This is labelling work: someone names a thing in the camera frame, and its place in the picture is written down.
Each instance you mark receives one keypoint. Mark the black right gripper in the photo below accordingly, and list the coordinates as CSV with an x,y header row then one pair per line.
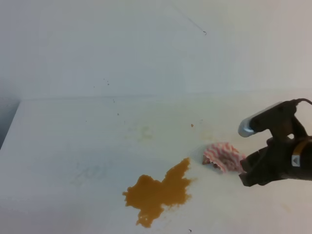
x,y
287,156

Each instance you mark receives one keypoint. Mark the pink white striped rag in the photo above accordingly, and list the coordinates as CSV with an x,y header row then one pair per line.
x,y
223,156

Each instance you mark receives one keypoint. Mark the brown coffee spill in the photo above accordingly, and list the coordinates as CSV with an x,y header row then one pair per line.
x,y
151,196

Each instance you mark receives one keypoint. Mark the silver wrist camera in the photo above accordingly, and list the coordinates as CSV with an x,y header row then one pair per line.
x,y
268,118

